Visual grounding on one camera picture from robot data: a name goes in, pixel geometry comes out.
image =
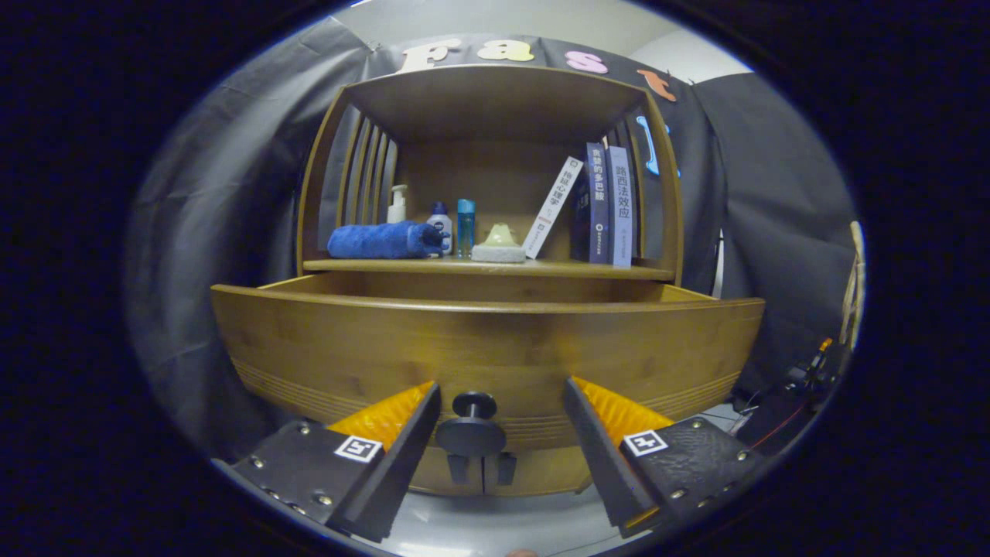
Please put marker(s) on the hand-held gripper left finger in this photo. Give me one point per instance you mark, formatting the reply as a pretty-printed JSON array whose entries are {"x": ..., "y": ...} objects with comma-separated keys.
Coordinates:
[{"x": 402, "y": 456}]

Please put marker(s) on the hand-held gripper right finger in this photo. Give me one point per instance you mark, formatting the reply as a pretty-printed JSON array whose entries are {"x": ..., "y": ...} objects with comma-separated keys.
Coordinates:
[{"x": 599, "y": 456}]

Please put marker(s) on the wooden drawer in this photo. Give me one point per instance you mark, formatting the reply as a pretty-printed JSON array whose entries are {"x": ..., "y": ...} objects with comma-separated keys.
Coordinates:
[{"x": 495, "y": 348}]

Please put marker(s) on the pale green brush grey base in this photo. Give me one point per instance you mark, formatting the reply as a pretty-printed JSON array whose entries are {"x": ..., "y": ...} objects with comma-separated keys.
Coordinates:
[{"x": 499, "y": 251}]

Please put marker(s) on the wooden cabinet door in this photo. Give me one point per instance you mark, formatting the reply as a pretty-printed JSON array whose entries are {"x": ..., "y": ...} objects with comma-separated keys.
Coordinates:
[
  {"x": 429, "y": 481},
  {"x": 549, "y": 472}
]

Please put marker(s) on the wooden countertop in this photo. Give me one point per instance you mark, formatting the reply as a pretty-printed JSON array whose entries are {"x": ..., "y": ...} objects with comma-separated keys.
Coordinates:
[{"x": 557, "y": 268}]

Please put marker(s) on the wooden cabinet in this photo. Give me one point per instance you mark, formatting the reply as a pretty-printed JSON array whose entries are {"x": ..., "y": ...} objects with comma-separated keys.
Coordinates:
[{"x": 495, "y": 100}]

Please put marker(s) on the folded blue towel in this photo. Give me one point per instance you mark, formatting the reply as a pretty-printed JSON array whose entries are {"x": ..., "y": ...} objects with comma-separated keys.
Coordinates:
[{"x": 379, "y": 241}]

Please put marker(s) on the clear blue bottle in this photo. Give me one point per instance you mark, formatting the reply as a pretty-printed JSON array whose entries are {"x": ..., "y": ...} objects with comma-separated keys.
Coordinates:
[{"x": 465, "y": 228}]

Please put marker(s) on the white bottle with blue cap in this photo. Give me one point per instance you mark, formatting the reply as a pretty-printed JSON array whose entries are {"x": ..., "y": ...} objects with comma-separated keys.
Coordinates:
[{"x": 441, "y": 219}]

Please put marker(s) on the white pump bottle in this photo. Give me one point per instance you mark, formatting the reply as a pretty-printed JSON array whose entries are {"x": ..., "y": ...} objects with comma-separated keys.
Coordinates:
[{"x": 397, "y": 209}]

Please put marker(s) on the pale lavender book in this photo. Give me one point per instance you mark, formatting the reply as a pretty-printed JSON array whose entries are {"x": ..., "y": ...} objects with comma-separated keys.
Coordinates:
[{"x": 621, "y": 205}]

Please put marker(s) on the dark blue book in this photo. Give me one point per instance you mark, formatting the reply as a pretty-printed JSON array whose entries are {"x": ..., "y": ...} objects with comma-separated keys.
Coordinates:
[{"x": 598, "y": 201}]

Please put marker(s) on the white book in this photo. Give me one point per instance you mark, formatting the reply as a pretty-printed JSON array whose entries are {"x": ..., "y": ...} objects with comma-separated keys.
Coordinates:
[{"x": 553, "y": 205}]

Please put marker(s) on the beige bag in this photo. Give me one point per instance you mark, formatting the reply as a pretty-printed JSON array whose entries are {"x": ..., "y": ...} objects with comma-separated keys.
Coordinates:
[{"x": 853, "y": 286}]

